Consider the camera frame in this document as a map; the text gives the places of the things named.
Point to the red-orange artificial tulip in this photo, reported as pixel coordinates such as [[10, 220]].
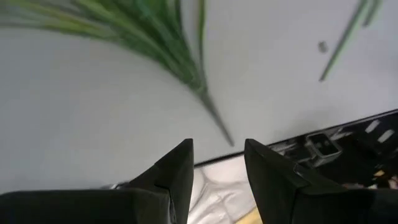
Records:
[[373, 11]]

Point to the purple artificial flower bunch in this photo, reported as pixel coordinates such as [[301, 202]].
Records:
[[161, 40]]

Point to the orange artificial tulip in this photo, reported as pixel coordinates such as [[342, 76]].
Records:
[[342, 40]]

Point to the black table frame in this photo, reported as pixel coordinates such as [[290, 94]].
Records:
[[367, 146]]

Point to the small grey-green leaf piece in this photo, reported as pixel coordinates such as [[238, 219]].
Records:
[[322, 47]]

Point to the white crumpled cloth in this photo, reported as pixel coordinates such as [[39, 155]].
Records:
[[217, 193]]

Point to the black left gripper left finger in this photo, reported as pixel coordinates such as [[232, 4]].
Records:
[[174, 174]]

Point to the tan board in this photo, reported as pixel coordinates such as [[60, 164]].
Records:
[[250, 217]]

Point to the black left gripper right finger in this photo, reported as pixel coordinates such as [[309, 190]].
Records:
[[273, 186]]

